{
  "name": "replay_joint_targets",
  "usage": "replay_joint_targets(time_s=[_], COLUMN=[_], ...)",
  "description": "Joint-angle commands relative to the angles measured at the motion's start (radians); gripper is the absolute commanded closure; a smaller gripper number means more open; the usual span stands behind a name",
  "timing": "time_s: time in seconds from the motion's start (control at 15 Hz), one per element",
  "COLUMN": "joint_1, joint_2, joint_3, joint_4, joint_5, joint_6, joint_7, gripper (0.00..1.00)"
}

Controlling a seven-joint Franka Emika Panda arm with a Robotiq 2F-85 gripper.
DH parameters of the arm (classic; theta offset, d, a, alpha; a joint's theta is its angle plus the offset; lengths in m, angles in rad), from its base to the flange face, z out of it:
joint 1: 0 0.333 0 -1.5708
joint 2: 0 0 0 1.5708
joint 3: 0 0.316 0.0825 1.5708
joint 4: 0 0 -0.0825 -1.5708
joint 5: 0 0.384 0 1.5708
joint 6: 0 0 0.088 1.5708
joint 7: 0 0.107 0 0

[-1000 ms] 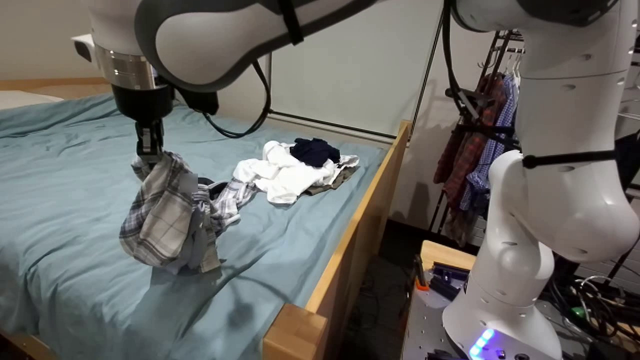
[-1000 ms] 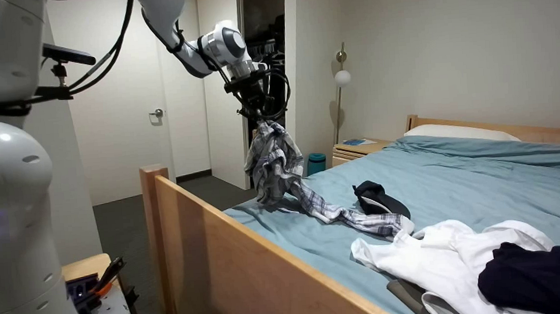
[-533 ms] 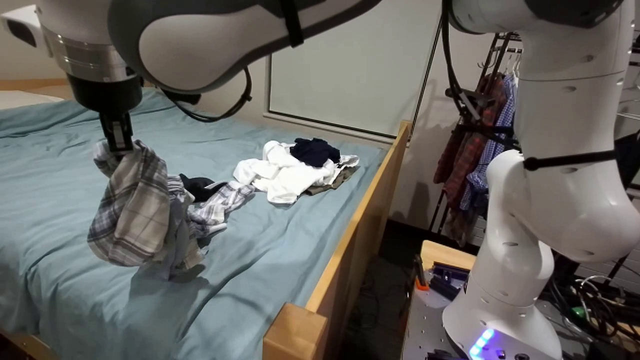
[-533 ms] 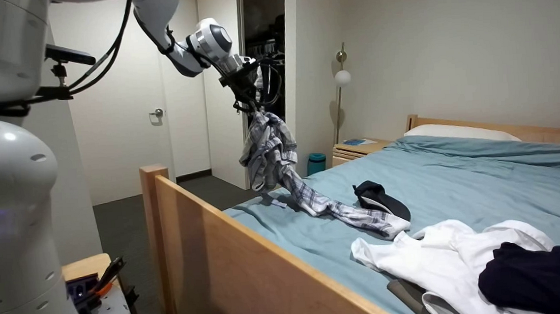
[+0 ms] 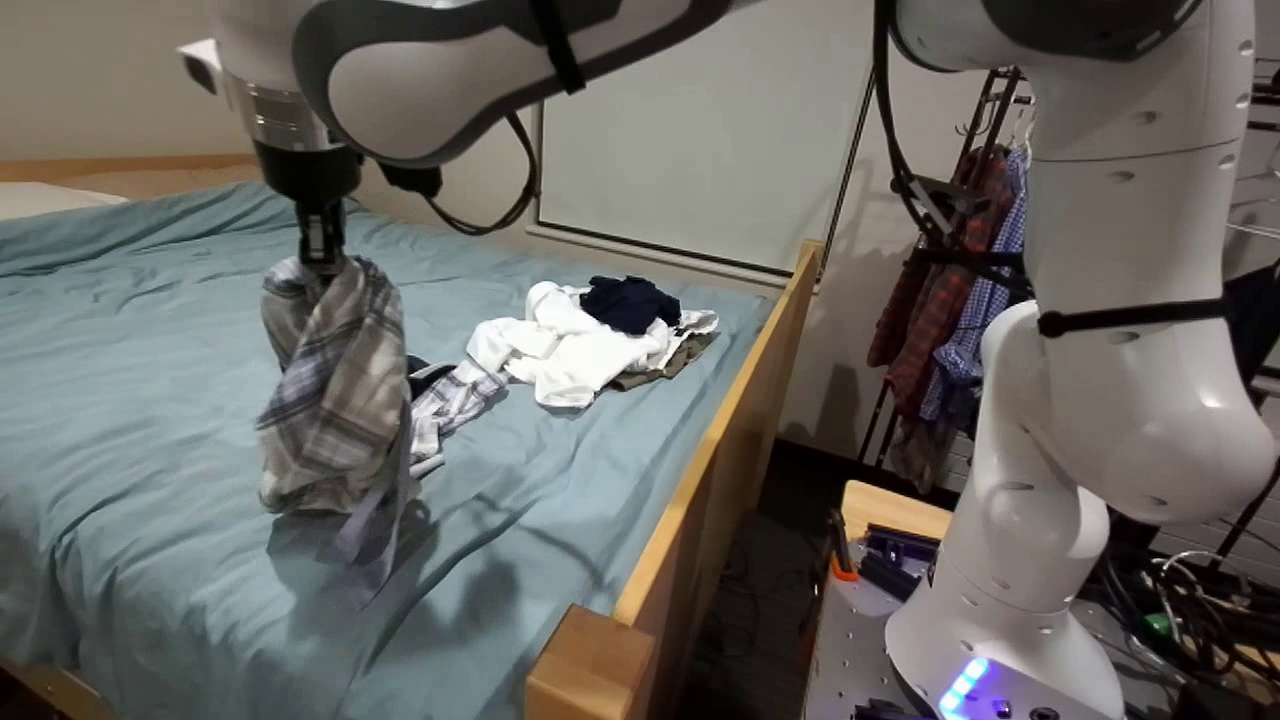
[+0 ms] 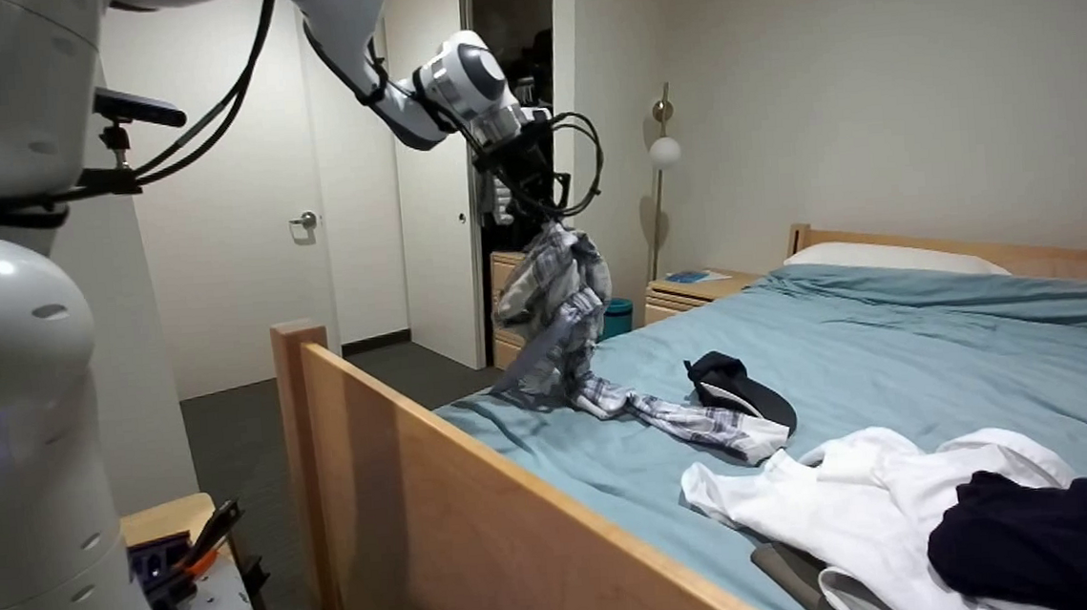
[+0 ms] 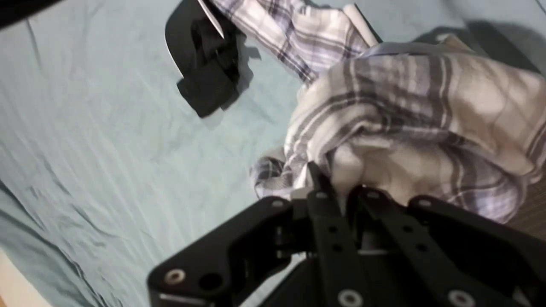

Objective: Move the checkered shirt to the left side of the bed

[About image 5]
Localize row of hanging shirts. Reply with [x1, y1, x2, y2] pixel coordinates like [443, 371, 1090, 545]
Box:
[866, 146, 1033, 497]

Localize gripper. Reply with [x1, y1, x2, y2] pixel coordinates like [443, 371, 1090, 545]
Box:
[252, 139, 364, 277]

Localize tangle of black cables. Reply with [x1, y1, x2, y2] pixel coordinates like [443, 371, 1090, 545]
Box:
[1095, 545, 1280, 686]

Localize black clothes rack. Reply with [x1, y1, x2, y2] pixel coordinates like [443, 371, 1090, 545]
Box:
[858, 64, 1043, 491]

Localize wooden bed frame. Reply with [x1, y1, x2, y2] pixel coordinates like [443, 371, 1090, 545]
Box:
[0, 152, 827, 720]

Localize orange handled tool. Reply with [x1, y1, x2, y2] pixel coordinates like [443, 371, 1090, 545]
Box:
[826, 509, 861, 583]

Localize grey checkered shirt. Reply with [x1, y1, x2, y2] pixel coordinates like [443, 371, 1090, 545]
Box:
[255, 254, 419, 569]

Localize black garment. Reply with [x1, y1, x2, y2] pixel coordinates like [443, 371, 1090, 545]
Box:
[405, 354, 458, 402]

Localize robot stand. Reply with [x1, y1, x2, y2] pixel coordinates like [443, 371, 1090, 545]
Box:
[803, 479, 1280, 720]

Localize white garment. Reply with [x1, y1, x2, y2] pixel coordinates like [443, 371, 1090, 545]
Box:
[466, 280, 721, 410]

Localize navy garment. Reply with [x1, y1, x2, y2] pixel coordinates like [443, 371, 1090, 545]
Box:
[579, 275, 684, 337]

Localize white pillow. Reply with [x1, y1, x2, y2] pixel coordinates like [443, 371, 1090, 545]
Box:
[0, 181, 130, 223]

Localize blue bed sheet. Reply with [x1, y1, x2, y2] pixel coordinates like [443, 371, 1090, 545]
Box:
[0, 180, 779, 720]

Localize white blue plaid shirt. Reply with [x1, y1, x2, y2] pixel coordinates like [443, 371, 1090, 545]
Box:
[408, 358, 509, 479]

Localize black clamp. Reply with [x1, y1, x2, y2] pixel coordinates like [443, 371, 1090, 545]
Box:
[859, 522, 943, 603]

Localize olive garment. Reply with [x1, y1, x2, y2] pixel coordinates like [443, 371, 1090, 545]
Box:
[604, 330, 720, 393]

